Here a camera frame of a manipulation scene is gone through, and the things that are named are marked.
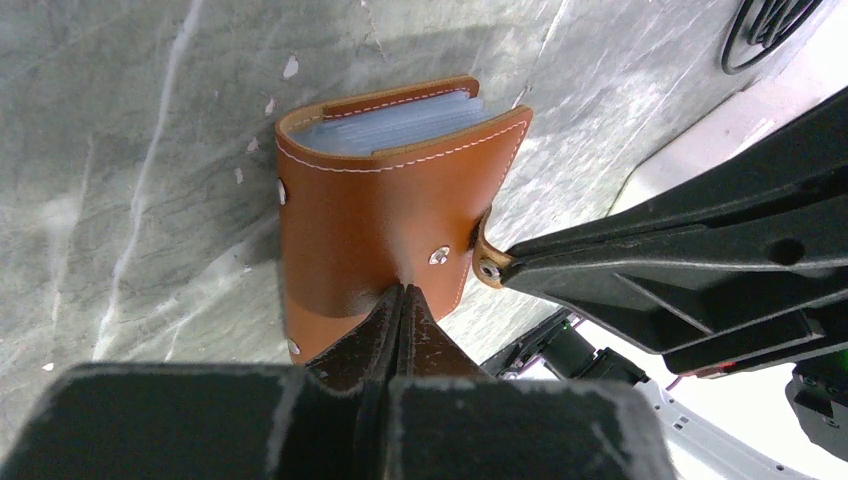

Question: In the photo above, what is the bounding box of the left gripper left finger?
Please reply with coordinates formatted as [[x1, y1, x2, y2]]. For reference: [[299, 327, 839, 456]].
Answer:
[[1, 285, 405, 479]]

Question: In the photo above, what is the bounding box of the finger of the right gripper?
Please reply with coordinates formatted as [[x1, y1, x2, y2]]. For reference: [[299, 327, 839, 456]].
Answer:
[[501, 91, 847, 375]]

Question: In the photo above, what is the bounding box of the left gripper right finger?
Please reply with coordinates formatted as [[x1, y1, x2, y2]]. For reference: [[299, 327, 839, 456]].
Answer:
[[384, 285, 676, 479]]

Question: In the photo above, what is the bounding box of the white plastic tray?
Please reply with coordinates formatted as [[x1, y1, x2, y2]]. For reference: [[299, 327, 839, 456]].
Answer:
[[608, 26, 847, 215]]

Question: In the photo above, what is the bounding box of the brown leather card holder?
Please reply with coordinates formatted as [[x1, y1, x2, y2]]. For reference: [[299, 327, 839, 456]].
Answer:
[[274, 75, 533, 364]]

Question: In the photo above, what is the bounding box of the black coiled cable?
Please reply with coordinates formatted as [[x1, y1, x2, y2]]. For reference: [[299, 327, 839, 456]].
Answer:
[[720, 0, 826, 75]]

